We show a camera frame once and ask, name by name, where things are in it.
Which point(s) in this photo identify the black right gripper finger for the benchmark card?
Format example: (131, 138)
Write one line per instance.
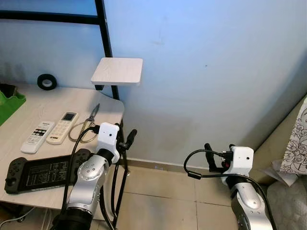
(231, 146)
(209, 155)

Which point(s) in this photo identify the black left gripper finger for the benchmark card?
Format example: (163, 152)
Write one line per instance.
(120, 127)
(131, 136)

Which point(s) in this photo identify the small metal scissors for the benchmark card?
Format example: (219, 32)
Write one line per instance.
(90, 120)

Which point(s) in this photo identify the small white wooden shelf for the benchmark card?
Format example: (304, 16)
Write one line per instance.
(117, 71)

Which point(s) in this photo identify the white remote with display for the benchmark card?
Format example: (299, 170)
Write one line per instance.
(62, 128)

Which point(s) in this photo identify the white quilted mattress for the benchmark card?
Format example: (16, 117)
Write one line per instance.
(288, 206)

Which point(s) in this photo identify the white remote with black buttons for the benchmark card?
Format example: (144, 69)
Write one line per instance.
(37, 137)

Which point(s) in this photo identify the black tape roll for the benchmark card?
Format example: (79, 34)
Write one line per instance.
(47, 82)

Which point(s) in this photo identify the green plastic bin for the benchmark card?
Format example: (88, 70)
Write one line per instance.
(9, 106)

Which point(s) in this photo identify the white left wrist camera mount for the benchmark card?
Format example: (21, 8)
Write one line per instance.
(108, 136)

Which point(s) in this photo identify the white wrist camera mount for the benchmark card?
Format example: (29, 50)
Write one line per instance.
(240, 160)
(108, 136)

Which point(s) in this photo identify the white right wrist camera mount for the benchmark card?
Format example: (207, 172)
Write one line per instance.
(240, 160)

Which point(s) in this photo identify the beige bed frame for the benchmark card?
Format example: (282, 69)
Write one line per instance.
(276, 141)

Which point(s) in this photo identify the black metal desk frame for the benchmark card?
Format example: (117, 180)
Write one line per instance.
(106, 48)

